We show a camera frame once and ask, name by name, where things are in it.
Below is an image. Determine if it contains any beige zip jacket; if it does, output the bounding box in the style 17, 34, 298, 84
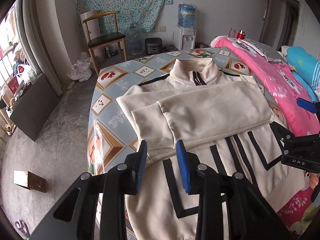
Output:
117, 59, 305, 239

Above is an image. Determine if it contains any blue striped pillow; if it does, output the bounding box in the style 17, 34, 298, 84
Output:
287, 46, 320, 102

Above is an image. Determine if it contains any pink floral blanket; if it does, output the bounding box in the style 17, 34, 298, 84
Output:
210, 36, 319, 239

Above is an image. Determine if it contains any small brown box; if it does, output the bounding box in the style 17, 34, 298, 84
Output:
14, 170, 46, 193

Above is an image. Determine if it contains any grey lace pillow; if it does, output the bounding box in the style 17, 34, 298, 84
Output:
243, 38, 286, 63

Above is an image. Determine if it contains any fruit pattern bed sheet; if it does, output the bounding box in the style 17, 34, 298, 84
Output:
87, 49, 273, 175

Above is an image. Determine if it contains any red cup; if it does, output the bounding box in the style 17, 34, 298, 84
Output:
236, 30, 246, 40

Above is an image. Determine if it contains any dark low cabinet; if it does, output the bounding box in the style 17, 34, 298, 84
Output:
8, 74, 59, 141

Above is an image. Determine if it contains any white water dispenser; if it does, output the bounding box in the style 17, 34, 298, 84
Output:
174, 27, 197, 50

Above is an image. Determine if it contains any blue water bottle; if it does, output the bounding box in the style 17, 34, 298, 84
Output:
177, 3, 196, 29

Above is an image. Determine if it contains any white plastic bag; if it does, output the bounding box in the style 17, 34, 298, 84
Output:
67, 51, 92, 82

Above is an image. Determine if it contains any black rice cooker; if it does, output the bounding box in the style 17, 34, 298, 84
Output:
145, 37, 162, 55

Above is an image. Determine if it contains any empty clear water jug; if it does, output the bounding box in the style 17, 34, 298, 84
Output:
125, 24, 144, 55

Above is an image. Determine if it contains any grey curtain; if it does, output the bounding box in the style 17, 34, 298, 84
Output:
14, 0, 62, 96

